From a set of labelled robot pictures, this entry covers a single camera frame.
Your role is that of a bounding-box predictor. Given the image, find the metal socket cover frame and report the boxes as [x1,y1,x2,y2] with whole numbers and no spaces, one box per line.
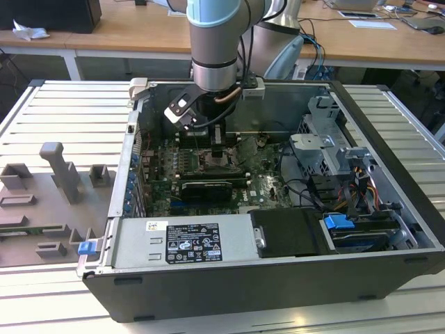
[200,149,241,174]

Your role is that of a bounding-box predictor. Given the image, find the CPU socket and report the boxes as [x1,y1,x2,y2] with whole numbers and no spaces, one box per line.
[197,148,243,175]

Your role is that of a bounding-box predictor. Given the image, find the black graphics card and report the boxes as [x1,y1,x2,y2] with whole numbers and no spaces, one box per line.
[179,180,233,205]

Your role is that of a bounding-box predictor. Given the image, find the pale blue teach pendant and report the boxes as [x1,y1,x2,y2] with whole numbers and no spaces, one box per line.
[263,34,305,80]

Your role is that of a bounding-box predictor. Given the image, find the grey plastic case latch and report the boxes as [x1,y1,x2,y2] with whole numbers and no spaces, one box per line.
[127,77,151,102]

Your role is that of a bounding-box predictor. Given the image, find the green motherboard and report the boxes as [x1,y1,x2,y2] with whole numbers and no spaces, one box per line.
[138,132,314,216]

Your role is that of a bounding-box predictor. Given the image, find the silver perforated drive cage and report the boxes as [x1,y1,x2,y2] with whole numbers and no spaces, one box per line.
[289,95,375,177]

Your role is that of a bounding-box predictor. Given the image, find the wooden desk with white legs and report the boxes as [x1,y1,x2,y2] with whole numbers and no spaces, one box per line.
[0,0,195,81]
[297,0,445,72]

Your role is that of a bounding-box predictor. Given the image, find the black plastic shroud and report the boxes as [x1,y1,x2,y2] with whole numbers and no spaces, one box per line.
[249,207,337,259]

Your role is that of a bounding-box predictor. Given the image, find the silver power supply with label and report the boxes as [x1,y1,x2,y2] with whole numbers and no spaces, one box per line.
[100,212,267,271]

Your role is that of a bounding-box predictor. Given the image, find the hard disk in blue carrier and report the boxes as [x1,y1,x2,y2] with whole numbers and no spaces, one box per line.
[321,214,401,255]

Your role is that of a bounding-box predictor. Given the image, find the brown cardboard box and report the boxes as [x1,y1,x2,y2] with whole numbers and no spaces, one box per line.
[328,0,378,10]

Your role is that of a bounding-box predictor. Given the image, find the black and white tablet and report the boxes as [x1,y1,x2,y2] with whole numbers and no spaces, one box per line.
[339,10,380,20]

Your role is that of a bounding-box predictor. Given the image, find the black and silver PC case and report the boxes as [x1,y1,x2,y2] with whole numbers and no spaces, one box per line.
[76,77,445,323]

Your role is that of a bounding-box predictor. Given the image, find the black computer box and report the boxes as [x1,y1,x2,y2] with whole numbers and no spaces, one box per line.
[0,0,103,35]

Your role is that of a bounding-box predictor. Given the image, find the grey parts rack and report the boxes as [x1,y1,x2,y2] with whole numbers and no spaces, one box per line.
[0,141,118,269]

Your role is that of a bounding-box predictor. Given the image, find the white crumpled paper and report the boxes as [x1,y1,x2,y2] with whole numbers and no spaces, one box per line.
[12,19,50,42]

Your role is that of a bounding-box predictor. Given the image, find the grey laptop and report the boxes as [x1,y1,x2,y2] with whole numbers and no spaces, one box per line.
[401,15,445,31]

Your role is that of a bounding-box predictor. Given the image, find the green RAM stick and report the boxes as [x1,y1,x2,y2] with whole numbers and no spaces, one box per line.
[0,225,48,237]

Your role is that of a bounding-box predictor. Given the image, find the brown curved cable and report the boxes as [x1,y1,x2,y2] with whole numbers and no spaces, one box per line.
[213,86,243,105]

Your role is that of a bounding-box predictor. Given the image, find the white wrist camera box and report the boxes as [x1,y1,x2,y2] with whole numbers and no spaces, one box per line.
[163,85,202,132]

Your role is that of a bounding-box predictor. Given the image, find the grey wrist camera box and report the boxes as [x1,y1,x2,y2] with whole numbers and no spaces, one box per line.
[239,74,268,102]

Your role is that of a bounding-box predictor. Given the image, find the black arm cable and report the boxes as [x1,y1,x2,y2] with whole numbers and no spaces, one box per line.
[238,0,257,83]

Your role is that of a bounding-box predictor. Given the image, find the black internal cable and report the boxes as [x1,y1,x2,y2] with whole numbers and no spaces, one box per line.
[277,142,326,213]

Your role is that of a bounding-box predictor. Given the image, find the blue cable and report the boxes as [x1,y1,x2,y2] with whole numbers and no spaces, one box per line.
[305,33,327,81]

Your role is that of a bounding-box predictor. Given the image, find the yellow red wire bundle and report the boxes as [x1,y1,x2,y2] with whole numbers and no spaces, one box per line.
[335,166,380,213]

